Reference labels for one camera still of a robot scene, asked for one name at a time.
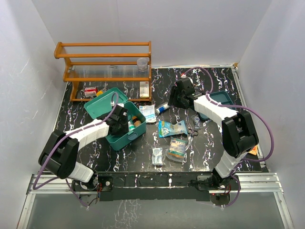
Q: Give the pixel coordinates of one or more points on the orange wooden shelf rack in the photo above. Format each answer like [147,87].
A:
[97,62]

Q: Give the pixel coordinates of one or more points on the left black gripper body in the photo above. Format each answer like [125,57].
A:
[122,129]

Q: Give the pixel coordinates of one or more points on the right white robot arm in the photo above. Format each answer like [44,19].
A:
[239,135]

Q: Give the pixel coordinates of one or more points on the blue white spray can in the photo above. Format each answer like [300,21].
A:
[160,109]

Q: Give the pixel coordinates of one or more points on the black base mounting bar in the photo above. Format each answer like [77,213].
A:
[157,185]

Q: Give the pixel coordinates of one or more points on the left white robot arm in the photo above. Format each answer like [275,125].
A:
[59,155]

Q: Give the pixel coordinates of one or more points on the yellow small packet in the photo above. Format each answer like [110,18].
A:
[100,92]

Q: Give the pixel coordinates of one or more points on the alcohol pad sachets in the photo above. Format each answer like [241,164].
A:
[159,155]

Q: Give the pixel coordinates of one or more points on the orange blister pack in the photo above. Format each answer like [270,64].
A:
[254,151]

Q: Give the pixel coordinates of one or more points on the teal medicine kit box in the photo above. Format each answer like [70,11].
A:
[99,107]

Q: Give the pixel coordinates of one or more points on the small clear vial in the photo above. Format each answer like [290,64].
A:
[197,123]

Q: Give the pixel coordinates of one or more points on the black handled scissors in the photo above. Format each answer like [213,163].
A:
[191,134]

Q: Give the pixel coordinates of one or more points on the white upright medicine box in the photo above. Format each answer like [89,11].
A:
[144,89]

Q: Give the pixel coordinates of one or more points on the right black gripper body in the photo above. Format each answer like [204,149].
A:
[179,104]

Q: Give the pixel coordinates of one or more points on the bandage roll packet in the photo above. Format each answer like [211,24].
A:
[176,150]

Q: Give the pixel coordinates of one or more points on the red white medicine box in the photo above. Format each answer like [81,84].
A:
[90,91]

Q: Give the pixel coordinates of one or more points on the teal divided tray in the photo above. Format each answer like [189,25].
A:
[221,97]

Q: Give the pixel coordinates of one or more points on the white blue mask packet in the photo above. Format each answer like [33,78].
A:
[148,112]

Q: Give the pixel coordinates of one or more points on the cotton swab bag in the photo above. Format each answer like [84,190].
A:
[166,129]

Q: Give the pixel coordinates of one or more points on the brown syrup bottle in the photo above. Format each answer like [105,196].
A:
[136,121]

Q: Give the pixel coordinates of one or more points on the white green pill bottle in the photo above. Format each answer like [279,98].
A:
[131,126]

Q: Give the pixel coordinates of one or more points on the clear plastic measuring cup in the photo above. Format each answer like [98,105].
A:
[142,64]

